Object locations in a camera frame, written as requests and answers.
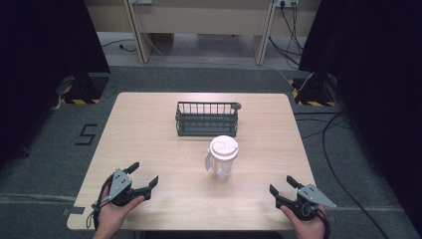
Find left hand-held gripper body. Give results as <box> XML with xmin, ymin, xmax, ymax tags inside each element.
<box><xmin>105</xmin><ymin>167</ymin><xmax>147</xmax><ymax>207</ymax></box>

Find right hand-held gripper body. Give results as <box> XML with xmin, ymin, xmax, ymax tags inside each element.
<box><xmin>282</xmin><ymin>183</ymin><xmax>337</xmax><ymax>222</ymax></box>

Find clear cup with white lid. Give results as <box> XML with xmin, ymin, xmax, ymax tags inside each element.
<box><xmin>204</xmin><ymin>134</ymin><xmax>240</xmax><ymax>181</ymax></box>

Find black wire basket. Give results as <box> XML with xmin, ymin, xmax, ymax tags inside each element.
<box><xmin>174</xmin><ymin>101</ymin><xmax>243</xmax><ymax>138</ymax></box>

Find person's right hand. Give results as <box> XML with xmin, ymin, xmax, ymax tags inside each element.
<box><xmin>280</xmin><ymin>204</ymin><xmax>327</xmax><ymax>239</ymax></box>

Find person's left hand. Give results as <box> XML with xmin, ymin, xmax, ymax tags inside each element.
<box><xmin>92</xmin><ymin>185</ymin><xmax>146</xmax><ymax>239</ymax></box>

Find grey tape strip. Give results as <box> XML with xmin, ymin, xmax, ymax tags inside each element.
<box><xmin>62</xmin><ymin>205</ymin><xmax>87</xmax><ymax>216</ymax></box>

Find stand base with hazard tape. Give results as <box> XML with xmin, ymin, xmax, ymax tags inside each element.
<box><xmin>288</xmin><ymin>72</ymin><xmax>338</xmax><ymax>108</ymax></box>
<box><xmin>54</xmin><ymin>72</ymin><xmax>110</xmax><ymax>106</ymax></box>

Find black curtain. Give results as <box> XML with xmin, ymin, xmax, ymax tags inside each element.
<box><xmin>298</xmin><ymin>0</ymin><xmax>422</xmax><ymax>230</ymax></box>
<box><xmin>0</xmin><ymin>0</ymin><xmax>111</xmax><ymax>168</ymax></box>

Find beige wooden desk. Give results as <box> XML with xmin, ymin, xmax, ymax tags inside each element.
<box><xmin>83</xmin><ymin>0</ymin><xmax>322</xmax><ymax>66</ymax></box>

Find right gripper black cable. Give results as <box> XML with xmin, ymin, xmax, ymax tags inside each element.
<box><xmin>313</xmin><ymin>208</ymin><xmax>331</xmax><ymax>239</ymax></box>

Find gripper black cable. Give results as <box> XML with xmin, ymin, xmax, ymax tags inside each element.
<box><xmin>86</xmin><ymin>174</ymin><xmax>115</xmax><ymax>232</ymax></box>
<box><xmin>313</xmin><ymin>208</ymin><xmax>331</xmax><ymax>239</ymax></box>

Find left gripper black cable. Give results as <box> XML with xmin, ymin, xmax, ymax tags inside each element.
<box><xmin>86</xmin><ymin>174</ymin><xmax>115</xmax><ymax>232</ymax></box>

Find long black floor cable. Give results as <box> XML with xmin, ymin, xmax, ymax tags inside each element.
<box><xmin>294</xmin><ymin>111</ymin><xmax>390</xmax><ymax>239</ymax></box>

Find short black floor cable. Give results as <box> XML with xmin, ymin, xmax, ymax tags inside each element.
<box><xmin>100</xmin><ymin>38</ymin><xmax>137</xmax><ymax>54</ymax></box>

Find black cables from wall socket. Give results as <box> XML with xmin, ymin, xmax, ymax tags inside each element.
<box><xmin>268</xmin><ymin>1</ymin><xmax>306</xmax><ymax>68</ymax></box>

